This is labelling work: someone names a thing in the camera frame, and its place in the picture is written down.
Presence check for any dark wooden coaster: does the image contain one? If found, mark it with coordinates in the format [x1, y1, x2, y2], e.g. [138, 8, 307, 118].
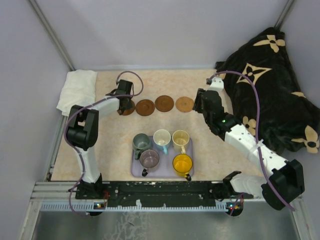
[155, 95, 174, 112]
[117, 100, 136, 116]

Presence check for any woven rattan coaster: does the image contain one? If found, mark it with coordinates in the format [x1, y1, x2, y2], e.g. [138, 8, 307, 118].
[175, 96, 194, 113]

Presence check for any brown wooden coaster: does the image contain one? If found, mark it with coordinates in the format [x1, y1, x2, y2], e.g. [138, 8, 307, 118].
[135, 99, 155, 117]

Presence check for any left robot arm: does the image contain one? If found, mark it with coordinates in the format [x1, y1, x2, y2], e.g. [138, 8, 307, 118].
[64, 79, 133, 199]

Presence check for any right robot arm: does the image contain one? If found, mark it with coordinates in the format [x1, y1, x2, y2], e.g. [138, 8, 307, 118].
[193, 88, 305, 211]

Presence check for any cream mug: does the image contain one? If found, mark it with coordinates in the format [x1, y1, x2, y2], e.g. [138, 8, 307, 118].
[172, 130, 190, 154]

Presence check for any white folded cloth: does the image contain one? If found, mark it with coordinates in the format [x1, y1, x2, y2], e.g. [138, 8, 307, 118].
[56, 69, 98, 116]

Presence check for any black floral blanket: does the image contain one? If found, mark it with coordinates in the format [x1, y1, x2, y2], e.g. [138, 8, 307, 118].
[215, 27, 320, 154]

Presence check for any grey-green mug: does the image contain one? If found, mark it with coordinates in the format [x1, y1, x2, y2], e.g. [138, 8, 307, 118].
[132, 133, 153, 160]

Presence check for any yellow mug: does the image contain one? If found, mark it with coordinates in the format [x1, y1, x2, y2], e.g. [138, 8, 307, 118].
[172, 154, 193, 182]

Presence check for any purple mug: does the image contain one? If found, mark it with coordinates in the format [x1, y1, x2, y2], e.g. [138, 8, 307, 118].
[139, 149, 160, 177]

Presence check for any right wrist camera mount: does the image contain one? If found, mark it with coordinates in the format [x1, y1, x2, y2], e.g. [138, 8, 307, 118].
[206, 77, 224, 94]

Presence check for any white mug blue handle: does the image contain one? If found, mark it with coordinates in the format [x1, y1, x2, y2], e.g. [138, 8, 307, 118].
[153, 129, 172, 155]

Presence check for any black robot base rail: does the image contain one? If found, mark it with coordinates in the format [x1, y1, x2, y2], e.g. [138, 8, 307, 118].
[75, 180, 238, 208]

